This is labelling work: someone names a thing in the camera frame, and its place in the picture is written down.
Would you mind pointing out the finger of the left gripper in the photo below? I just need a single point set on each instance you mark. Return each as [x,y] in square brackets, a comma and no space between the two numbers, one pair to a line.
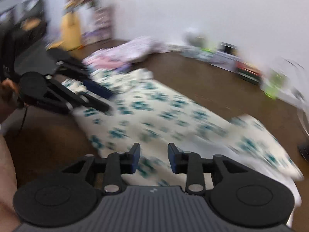
[87,100]
[72,67]

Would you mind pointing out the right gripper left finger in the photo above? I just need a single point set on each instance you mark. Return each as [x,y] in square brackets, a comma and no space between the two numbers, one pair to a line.
[117,164]

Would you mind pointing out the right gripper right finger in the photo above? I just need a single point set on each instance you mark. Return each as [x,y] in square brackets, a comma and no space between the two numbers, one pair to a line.
[188,163]

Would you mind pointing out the cream floral green dress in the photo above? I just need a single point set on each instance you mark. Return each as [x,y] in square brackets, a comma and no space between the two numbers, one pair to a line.
[153,115]

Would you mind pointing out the person left hand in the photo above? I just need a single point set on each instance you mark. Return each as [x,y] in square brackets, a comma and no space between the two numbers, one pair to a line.
[8,104]

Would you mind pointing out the person right hand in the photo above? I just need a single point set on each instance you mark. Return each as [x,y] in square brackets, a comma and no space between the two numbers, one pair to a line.
[9,220]

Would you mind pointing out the yellow thermos jug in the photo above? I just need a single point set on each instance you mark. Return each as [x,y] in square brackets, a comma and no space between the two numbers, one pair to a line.
[71,30]

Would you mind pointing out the pink blue folded garment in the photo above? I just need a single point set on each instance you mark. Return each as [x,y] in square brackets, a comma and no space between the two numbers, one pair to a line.
[103,60]

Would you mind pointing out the pink floral white garment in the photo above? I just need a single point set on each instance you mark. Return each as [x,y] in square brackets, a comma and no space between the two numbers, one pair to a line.
[135,50]

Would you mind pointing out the grey tin box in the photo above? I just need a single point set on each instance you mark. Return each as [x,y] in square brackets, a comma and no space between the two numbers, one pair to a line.
[224,61]

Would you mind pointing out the dark red tea box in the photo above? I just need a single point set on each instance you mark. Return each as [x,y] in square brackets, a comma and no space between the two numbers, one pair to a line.
[248,73]

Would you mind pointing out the white astronaut figurine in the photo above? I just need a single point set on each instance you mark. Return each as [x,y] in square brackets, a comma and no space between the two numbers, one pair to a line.
[195,40]

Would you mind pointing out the green spray bottle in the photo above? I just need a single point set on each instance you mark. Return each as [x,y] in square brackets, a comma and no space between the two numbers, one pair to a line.
[274,82]

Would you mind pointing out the black phone holder clamp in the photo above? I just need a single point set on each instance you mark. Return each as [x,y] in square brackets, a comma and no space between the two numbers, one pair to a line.
[304,151]

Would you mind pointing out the small black box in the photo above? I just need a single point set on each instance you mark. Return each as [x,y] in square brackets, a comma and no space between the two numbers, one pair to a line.
[227,48]

